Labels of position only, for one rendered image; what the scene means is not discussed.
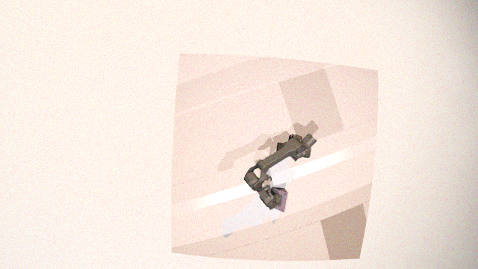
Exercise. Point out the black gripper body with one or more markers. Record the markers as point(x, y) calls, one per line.
point(306, 155)

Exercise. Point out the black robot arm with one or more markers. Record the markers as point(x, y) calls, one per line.
point(295, 147)

